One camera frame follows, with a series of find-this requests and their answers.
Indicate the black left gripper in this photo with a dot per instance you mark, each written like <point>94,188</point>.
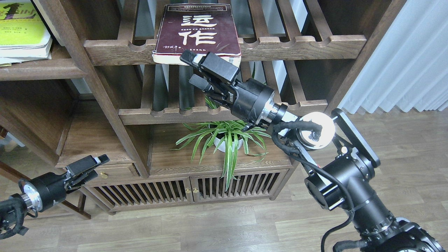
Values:
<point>50,189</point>

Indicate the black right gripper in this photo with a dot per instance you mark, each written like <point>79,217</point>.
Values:
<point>250,101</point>

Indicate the dark red book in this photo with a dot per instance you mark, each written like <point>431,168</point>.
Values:
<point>200,28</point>

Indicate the colourful 300 paperback book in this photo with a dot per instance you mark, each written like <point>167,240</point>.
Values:
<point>7,61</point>

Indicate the yellow green book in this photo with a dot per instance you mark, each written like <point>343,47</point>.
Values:
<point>22,31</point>

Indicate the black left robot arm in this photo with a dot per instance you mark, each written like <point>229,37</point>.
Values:
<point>13,212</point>

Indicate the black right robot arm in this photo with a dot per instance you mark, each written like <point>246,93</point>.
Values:
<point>335,155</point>

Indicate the brass drawer knob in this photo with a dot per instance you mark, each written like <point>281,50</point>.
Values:
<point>103,175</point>

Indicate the green spider plant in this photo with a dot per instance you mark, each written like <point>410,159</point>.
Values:
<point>232,130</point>

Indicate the white plant pot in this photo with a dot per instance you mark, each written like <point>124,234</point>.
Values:
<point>220,143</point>

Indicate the dark wooden bookshelf unit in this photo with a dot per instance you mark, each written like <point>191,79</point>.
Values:
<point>99,94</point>

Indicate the white pleated curtain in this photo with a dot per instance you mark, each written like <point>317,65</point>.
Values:
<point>408,70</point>

